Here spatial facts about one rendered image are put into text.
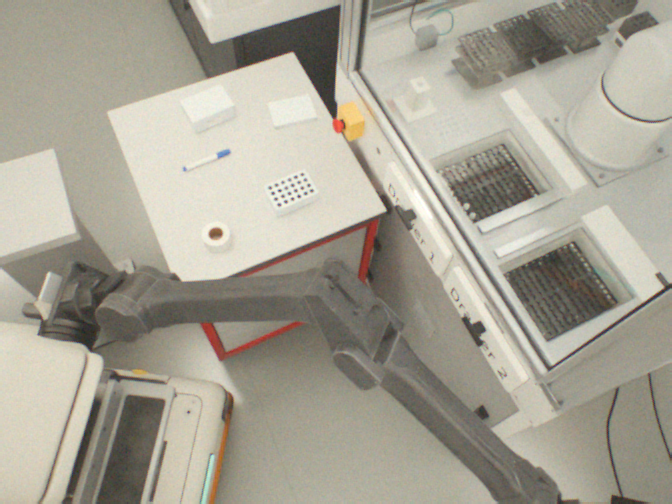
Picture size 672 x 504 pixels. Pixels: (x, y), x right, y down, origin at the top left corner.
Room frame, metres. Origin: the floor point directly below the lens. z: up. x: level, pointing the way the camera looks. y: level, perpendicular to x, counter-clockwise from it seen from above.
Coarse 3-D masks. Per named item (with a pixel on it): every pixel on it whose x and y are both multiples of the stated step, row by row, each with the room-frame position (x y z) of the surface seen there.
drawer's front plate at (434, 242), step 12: (396, 168) 0.83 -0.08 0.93; (384, 180) 0.84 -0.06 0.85; (396, 180) 0.80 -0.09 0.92; (396, 192) 0.79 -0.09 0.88; (408, 192) 0.76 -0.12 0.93; (396, 204) 0.78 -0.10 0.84; (408, 204) 0.75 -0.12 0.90; (420, 204) 0.74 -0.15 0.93; (420, 216) 0.70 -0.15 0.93; (420, 228) 0.69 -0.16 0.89; (432, 228) 0.67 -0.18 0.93; (420, 240) 0.68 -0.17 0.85; (432, 240) 0.65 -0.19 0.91; (432, 252) 0.64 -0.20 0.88; (444, 252) 0.62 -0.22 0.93; (432, 264) 0.63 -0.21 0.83; (444, 264) 0.60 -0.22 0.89
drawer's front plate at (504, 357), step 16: (448, 288) 0.57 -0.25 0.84; (464, 288) 0.54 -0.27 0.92; (464, 304) 0.52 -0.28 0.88; (480, 304) 0.50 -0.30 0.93; (480, 320) 0.47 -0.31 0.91; (496, 336) 0.43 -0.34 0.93; (496, 352) 0.41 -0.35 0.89; (512, 352) 0.40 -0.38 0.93; (496, 368) 0.39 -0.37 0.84; (512, 368) 0.37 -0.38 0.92; (512, 384) 0.35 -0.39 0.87
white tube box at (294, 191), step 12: (276, 180) 0.82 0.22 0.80; (288, 180) 0.84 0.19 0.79; (300, 180) 0.84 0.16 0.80; (264, 192) 0.80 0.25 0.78; (276, 192) 0.79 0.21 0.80; (288, 192) 0.80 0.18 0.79; (300, 192) 0.80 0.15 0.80; (312, 192) 0.81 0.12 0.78; (276, 204) 0.75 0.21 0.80; (288, 204) 0.76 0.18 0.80; (300, 204) 0.77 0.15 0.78
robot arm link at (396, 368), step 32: (352, 352) 0.21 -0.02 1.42; (384, 352) 0.23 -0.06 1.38; (384, 384) 0.19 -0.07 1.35; (416, 384) 0.19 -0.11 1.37; (416, 416) 0.16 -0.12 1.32; (448, 416) 0.16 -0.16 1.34; (448, 448) 0.13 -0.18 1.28; (480, 448) 0.13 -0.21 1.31; (480, 480) 0.10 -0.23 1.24; (512, 480) 0.10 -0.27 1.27; (544, 480) 0.11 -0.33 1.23
